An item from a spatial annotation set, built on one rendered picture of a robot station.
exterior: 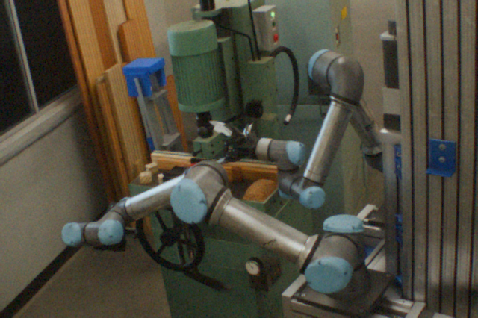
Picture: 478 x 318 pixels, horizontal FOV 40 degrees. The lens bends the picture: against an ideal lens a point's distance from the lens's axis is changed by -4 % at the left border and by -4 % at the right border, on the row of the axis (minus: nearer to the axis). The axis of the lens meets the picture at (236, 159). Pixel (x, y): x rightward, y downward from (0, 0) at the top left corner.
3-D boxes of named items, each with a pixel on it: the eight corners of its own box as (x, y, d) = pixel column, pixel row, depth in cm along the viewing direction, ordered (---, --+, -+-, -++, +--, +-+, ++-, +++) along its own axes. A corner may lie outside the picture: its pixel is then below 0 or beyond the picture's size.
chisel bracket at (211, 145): (195, 161, 259) (192, 140, 256) (213, 146, 270) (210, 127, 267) (212, 163, 256) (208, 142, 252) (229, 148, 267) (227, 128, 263)
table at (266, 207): (116, 208, 261) (113, 194, 258) (158, 175, 285) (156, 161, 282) (255, 231, 232) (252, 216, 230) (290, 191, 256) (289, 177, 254)
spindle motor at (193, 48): (169, 113, 250) (156, 31, 238) (194, 96, 264) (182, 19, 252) (210, 115, 242) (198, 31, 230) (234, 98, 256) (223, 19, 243)
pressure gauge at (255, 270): (246, 278, 247) (243, 259, 244) (250, 272, 250) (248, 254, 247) (261, 280, 245) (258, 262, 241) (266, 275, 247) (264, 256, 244)
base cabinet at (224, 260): (179, 362, 298) (149, 228, 270) (238, 292, 344) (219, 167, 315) (267, 386, 277) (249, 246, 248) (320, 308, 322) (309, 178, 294)
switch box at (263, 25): (256, 50, 264) (251, 11, 257) (267, 43, 271) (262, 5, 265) (270, 51, 261) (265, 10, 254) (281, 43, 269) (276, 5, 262)
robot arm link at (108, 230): (124, 209, 211) (98, 212, 216) (106, 227, 202) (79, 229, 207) (133, 231, 214) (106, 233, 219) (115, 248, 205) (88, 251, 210)
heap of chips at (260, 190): (240, 198, 242) (239, 189, 241) (258, 181, 253) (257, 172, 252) (263, 201, 238) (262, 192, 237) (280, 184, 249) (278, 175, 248)
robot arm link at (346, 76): (383, 69, 204) (326, 214, 214) (363, 62, 214) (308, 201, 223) (355, 58, 199) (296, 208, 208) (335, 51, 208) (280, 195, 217)
